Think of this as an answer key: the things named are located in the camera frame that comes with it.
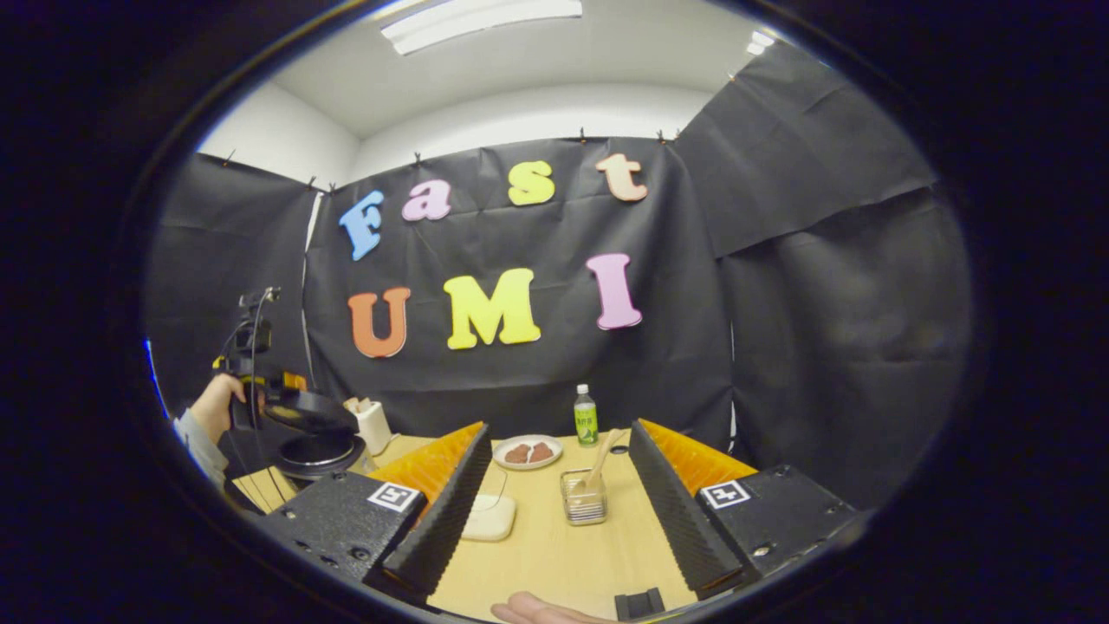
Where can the wooden spoon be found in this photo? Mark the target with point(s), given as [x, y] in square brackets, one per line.
[602, 455]

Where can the row of small cloth clips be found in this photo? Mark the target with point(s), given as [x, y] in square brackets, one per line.
[583, 136]

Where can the small ceiling light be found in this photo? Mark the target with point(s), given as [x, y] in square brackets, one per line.
[761, 42]

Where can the black backdrop cloth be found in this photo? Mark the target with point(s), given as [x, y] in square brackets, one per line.
[823, 347]

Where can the dark grey rice cooker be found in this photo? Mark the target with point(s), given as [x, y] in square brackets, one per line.
[316, 455]

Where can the green drink bottle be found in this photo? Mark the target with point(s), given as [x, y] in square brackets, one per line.
[586, 420]

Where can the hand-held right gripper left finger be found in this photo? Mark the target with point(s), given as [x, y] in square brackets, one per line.
[442, 520]

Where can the large ceiling light panel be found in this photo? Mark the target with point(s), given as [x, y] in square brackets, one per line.
[476, 22]

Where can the small black block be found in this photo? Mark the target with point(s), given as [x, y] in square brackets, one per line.
[639, 604]

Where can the white round plate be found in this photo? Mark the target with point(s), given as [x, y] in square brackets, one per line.
[527, 464]

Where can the clear glass bowl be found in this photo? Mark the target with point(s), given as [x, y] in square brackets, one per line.
[502, 485]

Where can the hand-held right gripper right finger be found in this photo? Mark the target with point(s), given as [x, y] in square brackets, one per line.
[676, 511]

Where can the white toaster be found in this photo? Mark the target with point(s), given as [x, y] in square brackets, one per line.
[377, 429]

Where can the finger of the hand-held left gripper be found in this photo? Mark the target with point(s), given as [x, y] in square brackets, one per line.
[295, 381]

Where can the brown meat piece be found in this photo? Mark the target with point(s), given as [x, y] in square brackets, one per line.
[517, 453]
[541, 451]

